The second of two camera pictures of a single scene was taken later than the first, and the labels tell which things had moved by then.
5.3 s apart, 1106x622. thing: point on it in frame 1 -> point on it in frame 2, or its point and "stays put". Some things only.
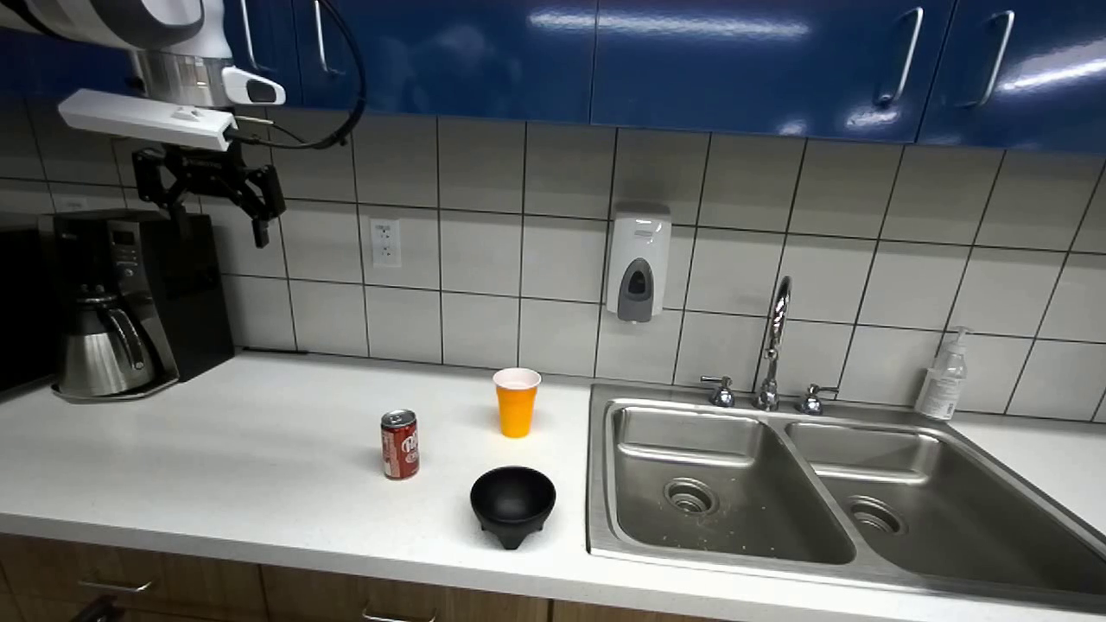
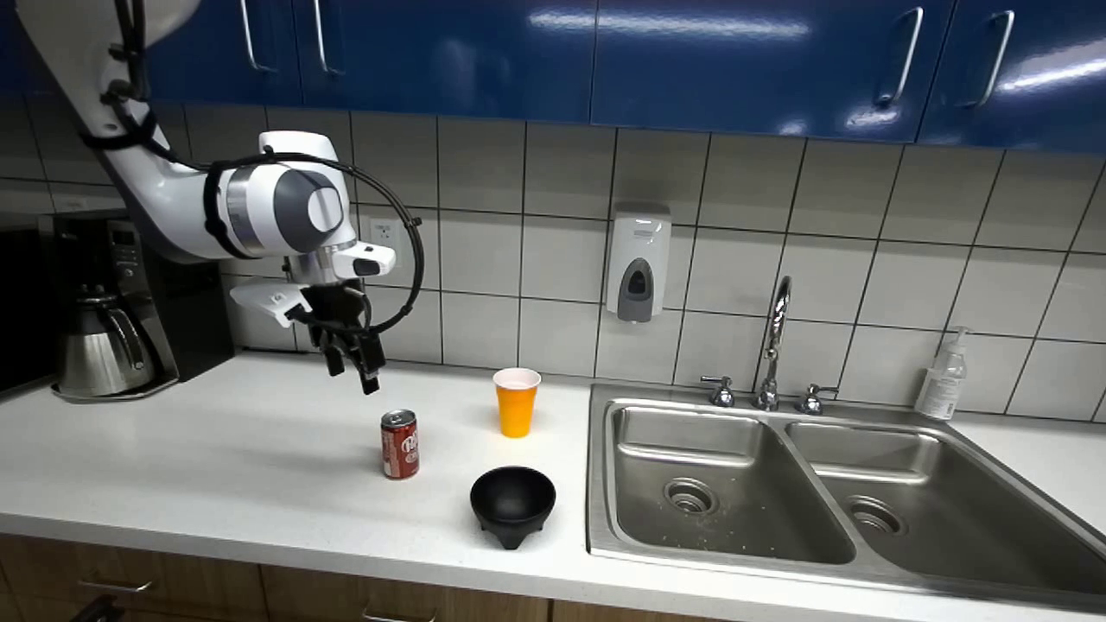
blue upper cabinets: x=960 y=75 stays put
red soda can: x=399 y=444 stays put
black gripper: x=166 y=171 -> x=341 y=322
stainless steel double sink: x=859 y=488 stays put
